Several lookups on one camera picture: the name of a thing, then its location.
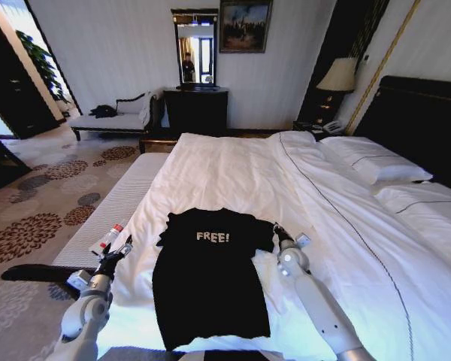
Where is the person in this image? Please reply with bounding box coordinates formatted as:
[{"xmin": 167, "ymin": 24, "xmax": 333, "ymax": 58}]
[{"xmin": 181, "ymin": 52, "xmax": 197, "ymax": 83}]

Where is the black garment pile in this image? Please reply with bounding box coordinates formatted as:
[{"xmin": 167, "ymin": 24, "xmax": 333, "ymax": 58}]
[{"xmin": 89, "ymin": 104, "xmax": 118, "ymax": 120}]

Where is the dark wooden low table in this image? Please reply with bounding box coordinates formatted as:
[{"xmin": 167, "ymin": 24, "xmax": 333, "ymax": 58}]
[{"xmin": 138, "ymin": 135, "xmax": 181, "ymax": 155}]

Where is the dark wooden wardrobe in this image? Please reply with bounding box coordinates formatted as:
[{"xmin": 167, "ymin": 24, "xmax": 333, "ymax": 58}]
[{"xmin": 0, "ymin": 2, "xmax": 59, "ymax": 141}]

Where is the black FREE! T-shirt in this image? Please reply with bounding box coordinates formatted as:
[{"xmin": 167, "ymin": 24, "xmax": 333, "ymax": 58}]
[{"xmin": 152, "ymin": 207, "xmax": 287, "ymax": 352}]

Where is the white pillow with dark piping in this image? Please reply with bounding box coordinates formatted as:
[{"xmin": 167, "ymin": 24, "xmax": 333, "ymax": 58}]
[
  {"xmin": 319, "ymin": 135, "xmax": 434, "ymax": 186},
  {"xmin": 373, "ymin": 181, "xmax": 451, "ymax": 259}
]

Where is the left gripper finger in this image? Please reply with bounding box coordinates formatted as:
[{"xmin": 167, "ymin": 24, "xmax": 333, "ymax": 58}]
[
  {"xmin": 99, "ymin": 244, "xmax": 117, "ymax": 264},
  {"xmin": 114, "ymin": 234, "xmax": 134, "ymax": 261}
]

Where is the white throw blanket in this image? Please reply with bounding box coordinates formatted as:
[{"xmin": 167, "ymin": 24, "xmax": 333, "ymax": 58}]
[{"xmin": 138, "ymin": 91, "xmax": 159, "ymax": 127}]

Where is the table lamp with cream shade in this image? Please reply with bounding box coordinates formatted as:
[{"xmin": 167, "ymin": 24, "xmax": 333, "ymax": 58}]
[{"xmin": 315, "ymin": 56, "xmax": 359, "ymax": 114}]

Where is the white striped bed bench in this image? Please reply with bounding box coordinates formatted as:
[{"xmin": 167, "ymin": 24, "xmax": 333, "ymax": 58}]
[{"xmin": 51, "ymin": 151, "xmax": 171, "ymax": 269}]

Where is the black dresser cabinet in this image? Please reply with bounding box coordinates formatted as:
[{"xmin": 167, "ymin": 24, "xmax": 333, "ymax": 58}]
[{"xmin": 161, "ymin": 86, "xmax": 231, "ymax": 137}]

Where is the dark nightstand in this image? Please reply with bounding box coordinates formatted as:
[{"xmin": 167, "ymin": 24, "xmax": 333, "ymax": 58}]
[{"xmin": 292, "ymin": 119, "xmax": 347, "ymax": 138}]

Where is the white chaise longue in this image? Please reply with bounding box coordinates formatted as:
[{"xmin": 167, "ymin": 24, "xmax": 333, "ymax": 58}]
[{"xmin": 67, "ymin": 89, "xmax": 163, "ymax": 142}]

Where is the robot front shell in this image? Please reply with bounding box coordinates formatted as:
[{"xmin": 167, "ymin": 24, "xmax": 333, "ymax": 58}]
[{"xmin": 172, "ymin": 349, "xmax": 276, "ymax": 361}]

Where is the framed dark painting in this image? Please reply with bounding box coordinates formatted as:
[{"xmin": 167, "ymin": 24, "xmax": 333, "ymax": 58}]
[{"xmin": 218, "ymin": 0, "xmax": 274, "ymax": 54}]

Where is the white bed duvet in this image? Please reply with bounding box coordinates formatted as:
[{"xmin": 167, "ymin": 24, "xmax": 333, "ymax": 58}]
[{"xmin": 97, "ymin": 131, "xmax": 451, "ymax": 361}]

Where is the green potted plant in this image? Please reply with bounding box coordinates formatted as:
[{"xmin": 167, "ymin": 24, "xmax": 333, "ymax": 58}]
[{"xmin": 15, "ymin": 29, "xmax": 75, "ymax": 105}]

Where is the dark framed mirror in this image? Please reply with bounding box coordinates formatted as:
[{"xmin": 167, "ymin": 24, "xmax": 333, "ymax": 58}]
[{"xmin": 171, "ymin": 8, "xmax": 220, "ymax": 92}]

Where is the black bed headboard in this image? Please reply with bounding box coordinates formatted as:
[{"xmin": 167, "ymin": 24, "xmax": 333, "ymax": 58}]
[{"xmin": 354, "ymin": 74, "xmax": 451, "ymax": 197}]

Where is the clear bottle with red cap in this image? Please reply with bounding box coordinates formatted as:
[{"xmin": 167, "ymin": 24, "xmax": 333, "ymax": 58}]
[{"xmin": 97, "ymin": 223, "xmax": 128, "ymax": 250}]

